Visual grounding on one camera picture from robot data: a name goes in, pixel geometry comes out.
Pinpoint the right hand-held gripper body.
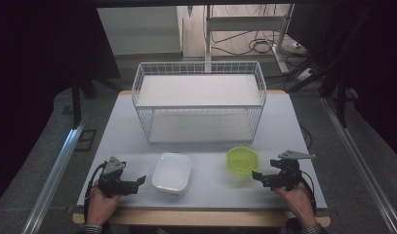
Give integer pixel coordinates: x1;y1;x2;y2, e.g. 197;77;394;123
269;149;317;192

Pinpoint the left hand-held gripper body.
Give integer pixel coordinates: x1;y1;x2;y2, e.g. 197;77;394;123
98;156;138;198

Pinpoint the green plastic bowl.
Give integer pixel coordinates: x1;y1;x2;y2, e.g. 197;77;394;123
226;145;259;176

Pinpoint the white square bowl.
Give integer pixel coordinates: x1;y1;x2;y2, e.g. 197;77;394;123
151;152;192;197

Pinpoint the white wire shelf rack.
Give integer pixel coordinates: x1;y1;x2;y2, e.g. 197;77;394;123
131;60;268;144

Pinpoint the person's left hand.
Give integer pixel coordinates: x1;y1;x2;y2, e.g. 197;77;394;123
85;180;123;226

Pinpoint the person's right hand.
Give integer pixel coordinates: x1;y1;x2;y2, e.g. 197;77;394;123
272;184;318;229

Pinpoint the black metal stand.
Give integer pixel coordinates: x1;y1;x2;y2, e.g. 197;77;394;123
318;72;350;129
70;69;123;129

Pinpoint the white power strip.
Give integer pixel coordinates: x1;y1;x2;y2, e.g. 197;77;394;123
295;67;315;83

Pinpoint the dark curtain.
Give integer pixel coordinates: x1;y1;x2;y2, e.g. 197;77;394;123
0;0;122;211
329;0;397;164

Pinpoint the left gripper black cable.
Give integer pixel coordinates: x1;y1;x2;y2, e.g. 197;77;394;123
83;161;108;222

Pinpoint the aluminium floor rail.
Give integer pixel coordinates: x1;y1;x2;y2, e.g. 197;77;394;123
320;97;397;234
20;116;91;234

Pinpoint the bundle of black floor cables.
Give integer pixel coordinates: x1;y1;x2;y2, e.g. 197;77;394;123
211;30;286;57

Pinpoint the white wall panel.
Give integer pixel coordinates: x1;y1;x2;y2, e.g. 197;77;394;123
96;6;182;57

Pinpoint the white metal desk frame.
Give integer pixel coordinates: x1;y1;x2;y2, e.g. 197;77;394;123
203;3;296;74

